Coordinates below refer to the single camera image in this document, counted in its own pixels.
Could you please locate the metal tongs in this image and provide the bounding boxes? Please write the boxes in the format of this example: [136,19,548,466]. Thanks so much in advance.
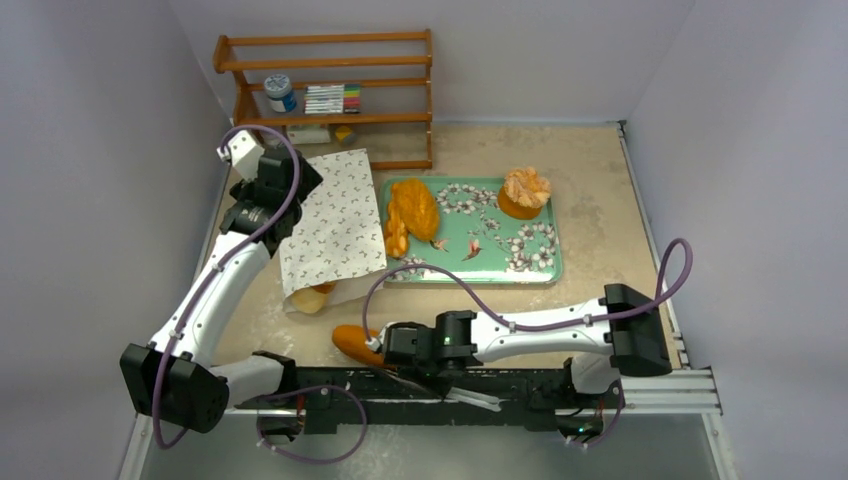
[371,367,502,412]

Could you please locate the long orange fake baguette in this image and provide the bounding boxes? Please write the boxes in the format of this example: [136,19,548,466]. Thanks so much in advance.
[331,325,388,368]

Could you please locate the white patterned paper bag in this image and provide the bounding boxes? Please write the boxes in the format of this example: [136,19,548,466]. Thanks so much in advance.
[277,149,387,313]

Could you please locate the orange braided fake bread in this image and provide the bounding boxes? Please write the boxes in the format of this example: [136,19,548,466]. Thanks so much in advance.
[384,200,409,259]

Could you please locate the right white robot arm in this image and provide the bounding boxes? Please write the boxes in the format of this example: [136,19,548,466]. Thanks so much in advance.
[366,284,672,407]

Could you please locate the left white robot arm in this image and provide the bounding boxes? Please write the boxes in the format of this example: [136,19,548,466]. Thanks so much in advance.
[119,147,322,433]

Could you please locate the pale yellow fake bun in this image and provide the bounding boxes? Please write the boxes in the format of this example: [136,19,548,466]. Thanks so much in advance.
[288,286,331,314]

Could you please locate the small brown fake bread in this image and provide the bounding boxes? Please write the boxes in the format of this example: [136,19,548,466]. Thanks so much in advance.
[312,281,336,294]

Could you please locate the small clear jar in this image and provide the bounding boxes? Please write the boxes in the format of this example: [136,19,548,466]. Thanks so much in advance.
[263,127,285,148]

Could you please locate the white small box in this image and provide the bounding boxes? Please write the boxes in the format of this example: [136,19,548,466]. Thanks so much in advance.
[286,124,332,145]

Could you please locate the yellow grey sharpener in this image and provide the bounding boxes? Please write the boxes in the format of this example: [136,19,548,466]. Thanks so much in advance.
[333,125,357,146]

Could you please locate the green floral tray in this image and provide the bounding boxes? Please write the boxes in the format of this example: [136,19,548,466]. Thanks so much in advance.
[388,176,564,285]

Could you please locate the blue lidded jar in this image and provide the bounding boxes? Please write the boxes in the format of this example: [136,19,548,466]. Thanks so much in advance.
[263,74,297,113]

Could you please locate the pack of coloured markers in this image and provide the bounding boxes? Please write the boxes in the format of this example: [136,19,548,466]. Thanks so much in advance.
[304,83,361,115]

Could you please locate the wooden shelf rack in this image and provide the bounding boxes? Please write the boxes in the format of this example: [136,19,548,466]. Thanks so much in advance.
[212,29,434,171]

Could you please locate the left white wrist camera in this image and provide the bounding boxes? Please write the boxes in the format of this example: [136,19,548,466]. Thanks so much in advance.
[216,128,265,181]

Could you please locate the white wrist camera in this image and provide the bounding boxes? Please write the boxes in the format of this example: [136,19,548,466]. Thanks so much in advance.
[216,128,265,181]
[365,336,383,353]

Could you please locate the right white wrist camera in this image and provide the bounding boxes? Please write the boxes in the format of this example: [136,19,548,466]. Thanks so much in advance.
[365,336,383,353]

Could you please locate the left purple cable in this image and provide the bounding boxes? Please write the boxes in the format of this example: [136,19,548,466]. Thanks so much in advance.
[150,124,303,452]

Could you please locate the purple cable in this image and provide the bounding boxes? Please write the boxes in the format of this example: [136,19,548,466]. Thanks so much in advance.
[150,124,303,452]
[360,238,695,448]

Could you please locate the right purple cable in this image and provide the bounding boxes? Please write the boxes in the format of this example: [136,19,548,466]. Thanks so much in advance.
[360,238,695,448]

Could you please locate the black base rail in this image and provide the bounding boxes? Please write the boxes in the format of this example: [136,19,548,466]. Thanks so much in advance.
[236,366,618,437]

